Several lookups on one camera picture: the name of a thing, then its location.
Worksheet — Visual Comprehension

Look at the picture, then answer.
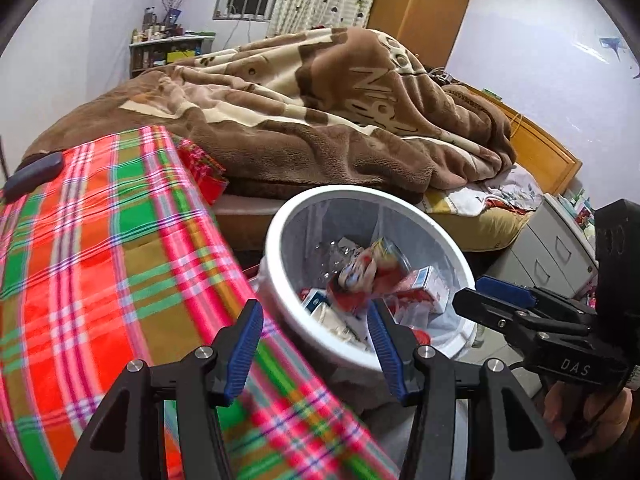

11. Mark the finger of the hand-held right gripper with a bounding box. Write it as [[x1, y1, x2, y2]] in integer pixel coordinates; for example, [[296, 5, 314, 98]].
[[452, 287, 593, 348], [474, 276, 538, 308]]

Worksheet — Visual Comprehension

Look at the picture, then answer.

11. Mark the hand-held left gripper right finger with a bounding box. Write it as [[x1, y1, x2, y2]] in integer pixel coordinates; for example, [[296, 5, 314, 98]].
[[367, 299, 578, 480]]

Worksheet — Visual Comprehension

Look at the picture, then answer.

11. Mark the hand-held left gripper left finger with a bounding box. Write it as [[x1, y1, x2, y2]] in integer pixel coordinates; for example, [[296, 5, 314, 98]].
[[60, 298, 265, 480]]

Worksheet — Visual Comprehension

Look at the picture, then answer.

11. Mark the red and white drink carton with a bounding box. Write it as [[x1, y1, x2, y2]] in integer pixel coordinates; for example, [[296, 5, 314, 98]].
[[395, 266, 453, 314]]

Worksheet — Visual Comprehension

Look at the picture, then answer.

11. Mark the red cartoon can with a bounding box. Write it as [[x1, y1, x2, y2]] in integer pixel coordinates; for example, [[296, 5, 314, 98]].
[[327, 250, 401, 316]]

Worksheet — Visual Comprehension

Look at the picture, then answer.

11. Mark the white trash bin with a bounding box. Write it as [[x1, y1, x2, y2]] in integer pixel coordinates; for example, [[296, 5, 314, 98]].
[[250, 186, 478, 376]]

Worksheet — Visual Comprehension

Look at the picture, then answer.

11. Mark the person's right hand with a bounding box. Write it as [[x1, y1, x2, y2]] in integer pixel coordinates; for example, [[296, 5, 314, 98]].
[[542, 380, 633, 456]]

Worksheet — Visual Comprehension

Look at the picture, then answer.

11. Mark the grey drawer cabinet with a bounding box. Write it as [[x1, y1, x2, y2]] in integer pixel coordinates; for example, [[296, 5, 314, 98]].
[[482, 192, 598, 301]]

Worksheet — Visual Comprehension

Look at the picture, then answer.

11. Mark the floral bed sheet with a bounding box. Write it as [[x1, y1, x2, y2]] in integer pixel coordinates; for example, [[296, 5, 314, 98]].
[[420, 165, 543, 251]]

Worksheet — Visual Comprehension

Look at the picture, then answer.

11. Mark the plaid tablecloth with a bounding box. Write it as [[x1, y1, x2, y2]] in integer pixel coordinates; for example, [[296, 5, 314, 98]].
[[0, 125, 401, 480]]

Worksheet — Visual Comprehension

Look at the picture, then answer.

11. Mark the brown printed blanket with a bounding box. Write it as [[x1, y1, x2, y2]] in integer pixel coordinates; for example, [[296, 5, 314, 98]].
[[22, 27, 518, 206]]

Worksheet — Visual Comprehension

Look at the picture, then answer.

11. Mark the dark blue glasses case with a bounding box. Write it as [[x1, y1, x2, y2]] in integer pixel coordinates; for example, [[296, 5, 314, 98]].
[[2, 152, 65, 201]]

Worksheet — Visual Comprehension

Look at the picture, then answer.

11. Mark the wooden wardrobe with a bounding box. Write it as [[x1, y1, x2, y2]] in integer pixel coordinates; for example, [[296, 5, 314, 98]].
[[367, 0, 475, 68]]

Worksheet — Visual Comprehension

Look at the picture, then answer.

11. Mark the cluttered storage shelf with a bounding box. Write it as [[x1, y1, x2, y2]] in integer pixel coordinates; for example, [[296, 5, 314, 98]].
[[129, 35, 216, 78]]

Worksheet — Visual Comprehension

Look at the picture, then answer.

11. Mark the wooden bed frame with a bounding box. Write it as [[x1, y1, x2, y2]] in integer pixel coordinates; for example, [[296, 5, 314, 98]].
[[460, 85, 583, 196]]

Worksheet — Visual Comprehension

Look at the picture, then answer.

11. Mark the blue wall sticker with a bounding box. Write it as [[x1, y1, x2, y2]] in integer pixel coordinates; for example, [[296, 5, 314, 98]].
[[597, 35, 640, 78]]

